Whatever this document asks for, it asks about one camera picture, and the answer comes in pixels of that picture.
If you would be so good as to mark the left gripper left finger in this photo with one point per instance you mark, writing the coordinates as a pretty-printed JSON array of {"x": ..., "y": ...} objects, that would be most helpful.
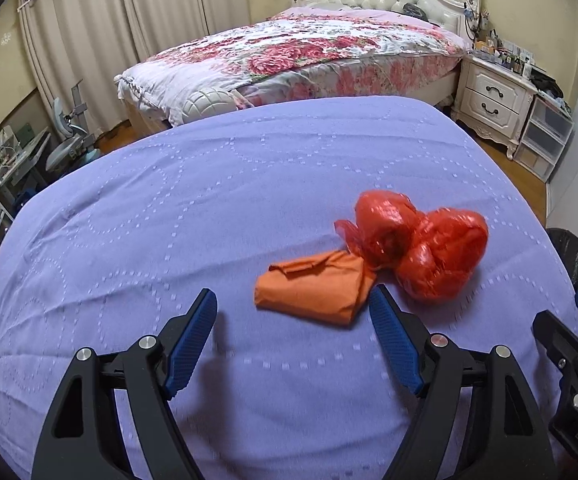
[{"x": 81, "y": 436}]

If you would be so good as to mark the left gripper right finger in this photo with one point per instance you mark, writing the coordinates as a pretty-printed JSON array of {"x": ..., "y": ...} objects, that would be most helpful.
[{"x": 505, "y": 437}]

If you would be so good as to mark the red plastic bag ball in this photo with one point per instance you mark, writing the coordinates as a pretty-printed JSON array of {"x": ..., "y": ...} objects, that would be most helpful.
[{"x": 432, "y": 255}]

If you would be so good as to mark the clear plastic drawer unit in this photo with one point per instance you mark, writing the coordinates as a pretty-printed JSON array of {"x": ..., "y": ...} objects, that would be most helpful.
[{"x": 544, "y": 137}]

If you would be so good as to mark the purple table cloth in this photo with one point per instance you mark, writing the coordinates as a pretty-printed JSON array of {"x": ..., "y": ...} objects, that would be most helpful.
[{"x": 109, "y": 253}]

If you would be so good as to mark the white two-drawer nightstand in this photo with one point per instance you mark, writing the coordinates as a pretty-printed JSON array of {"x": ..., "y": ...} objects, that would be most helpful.
[{"x": 493, "y": 102}]

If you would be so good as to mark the nightstand clutter bottles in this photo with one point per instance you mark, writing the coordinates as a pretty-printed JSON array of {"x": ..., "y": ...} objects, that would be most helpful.
[{"x": 504, "y": 53}]

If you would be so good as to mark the grey desk chair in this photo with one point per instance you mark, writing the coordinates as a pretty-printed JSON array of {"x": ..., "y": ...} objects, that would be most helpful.
[{"x": 77, "y": 148}]

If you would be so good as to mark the floral pink bedspread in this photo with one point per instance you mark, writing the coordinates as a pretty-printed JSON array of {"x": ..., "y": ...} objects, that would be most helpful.
[{"x": 300, "y": 54}]

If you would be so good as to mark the beige curtains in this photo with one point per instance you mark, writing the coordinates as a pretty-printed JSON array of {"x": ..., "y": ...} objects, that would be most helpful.
[{"x": 86, "y": 43}]

